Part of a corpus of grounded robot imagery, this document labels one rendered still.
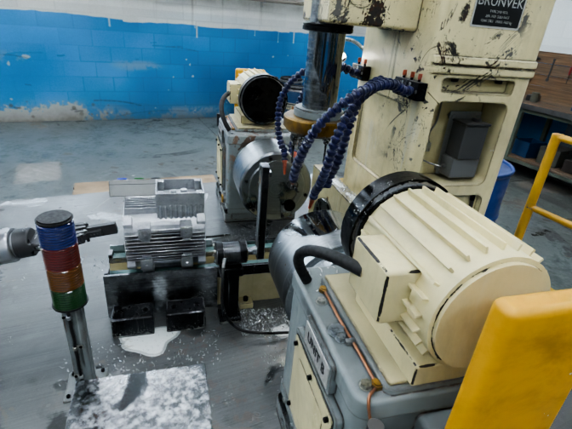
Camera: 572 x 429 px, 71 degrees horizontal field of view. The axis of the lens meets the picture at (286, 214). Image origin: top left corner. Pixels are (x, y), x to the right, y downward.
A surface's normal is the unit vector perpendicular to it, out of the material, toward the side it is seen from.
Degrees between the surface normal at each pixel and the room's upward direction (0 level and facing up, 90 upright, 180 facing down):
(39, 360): 0
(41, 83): 90
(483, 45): 90
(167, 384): 0
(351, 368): 0
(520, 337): 90
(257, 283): 90
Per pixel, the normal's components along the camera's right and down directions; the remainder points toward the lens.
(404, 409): 0.26, 0.44
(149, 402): 0.08, -0.89
